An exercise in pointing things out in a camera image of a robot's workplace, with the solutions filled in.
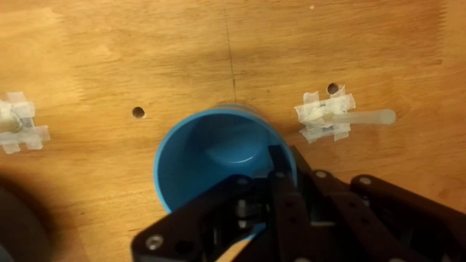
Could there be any blue plastic cup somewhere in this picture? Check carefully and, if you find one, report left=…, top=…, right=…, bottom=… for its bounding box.
left=152, top=104, right=298, bottom=216

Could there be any black bowl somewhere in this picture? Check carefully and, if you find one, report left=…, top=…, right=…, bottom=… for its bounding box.
left=0, top=187, right=49, bottom=262

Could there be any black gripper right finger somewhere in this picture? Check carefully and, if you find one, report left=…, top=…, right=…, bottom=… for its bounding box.
left=289, top=147, right=466, bottom=262

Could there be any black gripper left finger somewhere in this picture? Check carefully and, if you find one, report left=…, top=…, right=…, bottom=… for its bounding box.
left=131, top=144, right=311, bottom=262

